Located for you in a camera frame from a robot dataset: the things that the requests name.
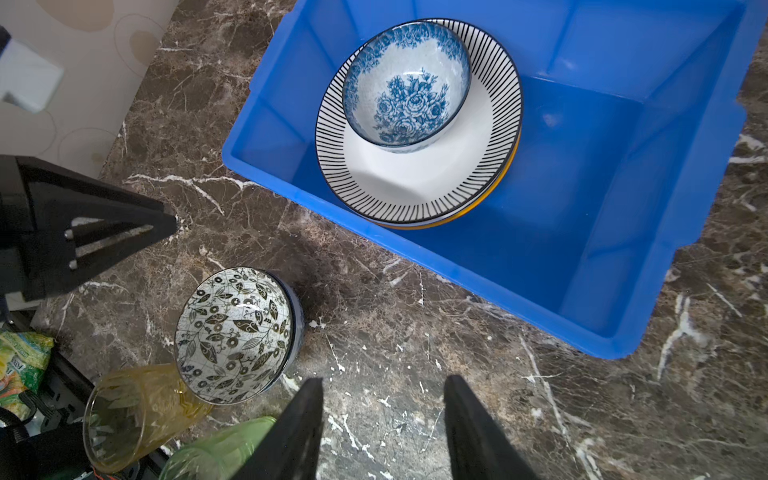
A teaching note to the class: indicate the green glass cup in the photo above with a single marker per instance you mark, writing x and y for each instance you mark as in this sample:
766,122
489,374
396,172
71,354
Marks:
220,455

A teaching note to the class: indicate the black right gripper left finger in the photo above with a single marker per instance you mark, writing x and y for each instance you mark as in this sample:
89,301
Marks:
291,448

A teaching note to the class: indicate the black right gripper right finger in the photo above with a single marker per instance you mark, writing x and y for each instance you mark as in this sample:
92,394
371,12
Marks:
478,448

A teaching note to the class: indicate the yellow rimmed dotted plate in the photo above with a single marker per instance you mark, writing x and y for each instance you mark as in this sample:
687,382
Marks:
465,209

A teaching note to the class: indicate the blue floral ceramic bowl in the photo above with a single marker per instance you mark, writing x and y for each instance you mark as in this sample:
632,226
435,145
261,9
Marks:
406,85

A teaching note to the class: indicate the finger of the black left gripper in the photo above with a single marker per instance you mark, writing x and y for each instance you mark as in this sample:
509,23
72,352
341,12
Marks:
59,229

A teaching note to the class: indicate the black striped white plate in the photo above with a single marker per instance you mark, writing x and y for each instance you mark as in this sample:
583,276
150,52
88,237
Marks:
423,185

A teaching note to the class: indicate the yellow glass cup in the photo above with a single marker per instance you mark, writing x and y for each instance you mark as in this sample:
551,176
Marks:
132,412

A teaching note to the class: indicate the leaf patterned ceramic bowl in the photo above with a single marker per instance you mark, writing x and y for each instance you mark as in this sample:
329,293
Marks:
237,334

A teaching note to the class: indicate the blue plastic bin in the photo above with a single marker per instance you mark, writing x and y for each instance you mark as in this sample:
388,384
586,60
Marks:
629,116

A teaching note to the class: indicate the yellow green snack bag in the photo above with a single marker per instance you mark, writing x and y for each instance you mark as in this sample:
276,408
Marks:
24,359

